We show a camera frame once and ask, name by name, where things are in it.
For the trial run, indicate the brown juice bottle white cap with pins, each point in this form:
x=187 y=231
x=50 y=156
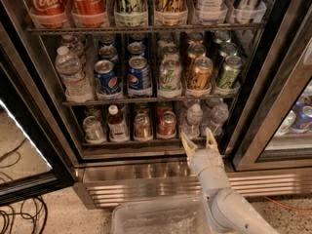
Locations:
x=118 y=129

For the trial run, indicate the white green soda can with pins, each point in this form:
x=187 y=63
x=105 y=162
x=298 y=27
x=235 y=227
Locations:
x=169 y=81

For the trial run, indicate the clear water bottle bottom right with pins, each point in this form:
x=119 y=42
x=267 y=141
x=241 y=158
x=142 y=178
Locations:
x=215 y=120

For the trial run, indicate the gold soda can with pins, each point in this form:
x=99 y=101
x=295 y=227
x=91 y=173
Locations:
x=198 y=82

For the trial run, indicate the silver can bottom left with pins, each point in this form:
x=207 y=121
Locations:
x=93 y=130

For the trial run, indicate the red soda can bottom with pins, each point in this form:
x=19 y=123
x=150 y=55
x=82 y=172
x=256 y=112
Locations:
x=167 y=125

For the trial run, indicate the red coca-cola can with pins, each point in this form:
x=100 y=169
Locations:
x=48 y=13
x=89 y=13

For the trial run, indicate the pepsi can behind right door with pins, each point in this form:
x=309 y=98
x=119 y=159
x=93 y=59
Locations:
x=302 y=120

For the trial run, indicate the clear water bottle bottom shelf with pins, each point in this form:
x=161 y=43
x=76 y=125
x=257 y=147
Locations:
x=191 y=122

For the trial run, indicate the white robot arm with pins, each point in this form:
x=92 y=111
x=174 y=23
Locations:
x=226 y=209

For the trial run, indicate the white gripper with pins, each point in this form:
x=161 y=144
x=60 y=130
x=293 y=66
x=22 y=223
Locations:
x=207 y=159

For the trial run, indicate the orange soda can bottom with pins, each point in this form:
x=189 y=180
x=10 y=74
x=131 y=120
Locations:
x=142 y=128

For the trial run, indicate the blue pepsi can left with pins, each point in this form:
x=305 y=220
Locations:
x=107 y=81

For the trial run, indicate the red coca-cola can left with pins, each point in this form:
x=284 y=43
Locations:
x=48 y=13

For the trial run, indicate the stainless steel fridge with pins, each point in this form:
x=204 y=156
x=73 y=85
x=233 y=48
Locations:
x=273 y=42

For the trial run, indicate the blue pepsi can right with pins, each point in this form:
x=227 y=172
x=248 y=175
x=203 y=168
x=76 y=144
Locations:
x=139 y=79

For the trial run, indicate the blue pepsi can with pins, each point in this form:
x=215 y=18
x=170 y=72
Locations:
x=107 y=81
x=139 y=79

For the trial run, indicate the white label can top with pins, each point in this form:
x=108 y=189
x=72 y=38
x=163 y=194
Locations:
x=210 y=12

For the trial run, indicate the yellow lacroix can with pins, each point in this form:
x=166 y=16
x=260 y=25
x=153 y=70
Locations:
x=170 y=12

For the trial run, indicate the red coca-cola can right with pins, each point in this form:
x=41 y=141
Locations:
x=89 y=13

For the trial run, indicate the green lacroix can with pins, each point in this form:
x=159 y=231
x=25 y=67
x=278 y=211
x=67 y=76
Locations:
x=131 y=12

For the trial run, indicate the open glass fridge door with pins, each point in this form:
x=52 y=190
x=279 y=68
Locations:
x=32 y=166

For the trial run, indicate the clear plastic bin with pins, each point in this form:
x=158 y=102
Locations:
x=169 y=215

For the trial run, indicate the large water bottle middle shelf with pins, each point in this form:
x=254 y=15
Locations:
x=73 y=76

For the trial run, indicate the silver can top right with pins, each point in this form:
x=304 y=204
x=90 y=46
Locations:
x=246 y=11

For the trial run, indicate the silver can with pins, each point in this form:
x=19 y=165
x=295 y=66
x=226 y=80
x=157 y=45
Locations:
x=246 y=11
x=93 y=130

